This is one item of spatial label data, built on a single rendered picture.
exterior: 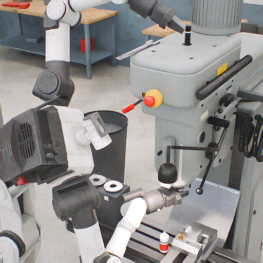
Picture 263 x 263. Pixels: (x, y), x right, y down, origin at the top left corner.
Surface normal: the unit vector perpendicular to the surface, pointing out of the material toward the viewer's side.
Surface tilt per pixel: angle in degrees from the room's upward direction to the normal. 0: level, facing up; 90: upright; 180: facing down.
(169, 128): 90
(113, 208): 90
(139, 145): 0
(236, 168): 90
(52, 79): 61
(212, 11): 90
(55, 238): 0
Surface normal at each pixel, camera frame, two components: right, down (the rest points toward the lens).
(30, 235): 0.90, 0.04
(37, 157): -0.61, -0.07
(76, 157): 0.78, -0.31
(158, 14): -0.24, 0.45
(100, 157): -0.02, 0.52
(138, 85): -0.63, 0.36
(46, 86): -0.25, -0.04
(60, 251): 0.00, -0.88
